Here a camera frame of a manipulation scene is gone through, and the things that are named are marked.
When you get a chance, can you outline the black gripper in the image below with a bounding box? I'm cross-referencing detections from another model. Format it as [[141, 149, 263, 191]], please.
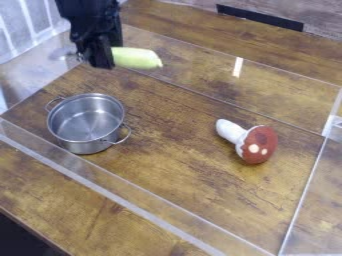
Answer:
[[54, 0, 122, 69]]

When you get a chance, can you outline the small steel pot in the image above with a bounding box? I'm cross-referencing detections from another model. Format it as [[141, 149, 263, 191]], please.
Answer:
[[45, 93, 132, 155]]

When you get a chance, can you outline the black strip on table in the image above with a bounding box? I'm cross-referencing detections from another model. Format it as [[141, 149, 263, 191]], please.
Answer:
[[216, 4, 304, 32]]

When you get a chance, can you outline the red toy mushroom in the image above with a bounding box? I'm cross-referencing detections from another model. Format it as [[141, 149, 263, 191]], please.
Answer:
[[215, 119, 277, 164]]

